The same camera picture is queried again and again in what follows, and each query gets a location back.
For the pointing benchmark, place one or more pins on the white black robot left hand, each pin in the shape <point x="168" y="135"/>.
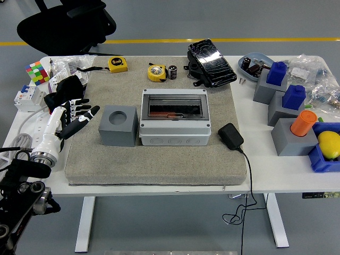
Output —
<point x="51" y="132"/>

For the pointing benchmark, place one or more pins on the orange cylinder battery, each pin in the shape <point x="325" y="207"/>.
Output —
<point x="302" y="123"/>
<point x="172" y="115"/>

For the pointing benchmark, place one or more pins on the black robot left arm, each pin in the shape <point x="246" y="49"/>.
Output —
<point x="18" y="207"/>

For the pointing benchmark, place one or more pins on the white power strip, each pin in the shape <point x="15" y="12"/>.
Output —
<point x="40" y="127"/>

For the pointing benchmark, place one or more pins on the white circuit breaker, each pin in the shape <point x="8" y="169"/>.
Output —
<point x="27" y="97"/>

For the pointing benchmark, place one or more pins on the black cloth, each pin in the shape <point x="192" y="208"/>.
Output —
<point x="66" y="87"/>

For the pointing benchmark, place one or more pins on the large colourful puzzle cube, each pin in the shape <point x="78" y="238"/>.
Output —
<point x="37" y="73"/>

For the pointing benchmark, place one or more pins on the grey pen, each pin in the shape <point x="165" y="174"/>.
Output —
<point x="50" y="69"/>

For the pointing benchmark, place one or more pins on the grey block with round hole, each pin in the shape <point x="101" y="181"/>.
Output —
<point x="117" y="136"/>

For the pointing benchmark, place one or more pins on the clear bags with small parts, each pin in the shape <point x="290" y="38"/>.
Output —
<point x="67" y="65"/>

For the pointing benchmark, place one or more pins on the yellow square tape measure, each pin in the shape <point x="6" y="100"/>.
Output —
<point x="118" y="65"/>

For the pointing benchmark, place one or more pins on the white table leg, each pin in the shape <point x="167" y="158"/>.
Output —
<point x="276" y="220"/>
<point x="85" y="225"/>

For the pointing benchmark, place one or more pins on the black office chair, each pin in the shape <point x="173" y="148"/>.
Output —
<point x="61" y="29"/>

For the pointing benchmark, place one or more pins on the grey-brown table mat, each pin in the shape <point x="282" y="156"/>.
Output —
<point x="164" y="164"/>

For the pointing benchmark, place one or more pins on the yellow round tape measure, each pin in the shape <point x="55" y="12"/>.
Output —
<point x="156" y="73"/>

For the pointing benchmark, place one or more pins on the small black cylinder capacitor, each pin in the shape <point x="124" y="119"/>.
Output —
<point x="172" y="72"/>

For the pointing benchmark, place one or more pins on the glossy black case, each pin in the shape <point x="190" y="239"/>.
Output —
<point x="212" y="63"/>

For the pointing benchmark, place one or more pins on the black power adapter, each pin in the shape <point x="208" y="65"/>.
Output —
<point x="230" y="136"/>

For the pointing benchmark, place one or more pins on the brown capacitors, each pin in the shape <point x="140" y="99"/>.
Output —
<point x="255" y="69"/>

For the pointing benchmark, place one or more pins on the grey holder block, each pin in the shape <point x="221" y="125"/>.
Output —
<point x="288" y="143"/>
<point x="261" y="91"/>
<point x="276" y="111"/>

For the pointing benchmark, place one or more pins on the grey-blue oval tray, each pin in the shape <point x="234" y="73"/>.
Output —
<point x="259" y="57"/>

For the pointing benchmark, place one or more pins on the blue bottle-shaped block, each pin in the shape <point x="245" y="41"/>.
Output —
<point x="293" y="97"/>
<point x="276" y="73"/>

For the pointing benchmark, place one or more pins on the clear bags of components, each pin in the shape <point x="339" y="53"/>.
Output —
<point x="316" y="79"/>

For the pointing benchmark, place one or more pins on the blue plastic bin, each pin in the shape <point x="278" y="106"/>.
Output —
<point x="321" y="164"/>

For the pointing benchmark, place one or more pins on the black table control panel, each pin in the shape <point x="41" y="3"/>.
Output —
<point x="316" y="195"/>

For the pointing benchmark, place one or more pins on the yellow lemon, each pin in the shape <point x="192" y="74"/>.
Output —
<point x="329" y="144"/>

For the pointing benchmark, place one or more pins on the grey electrical enclosure box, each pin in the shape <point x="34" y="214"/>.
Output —
<point x="175" y="135"/>

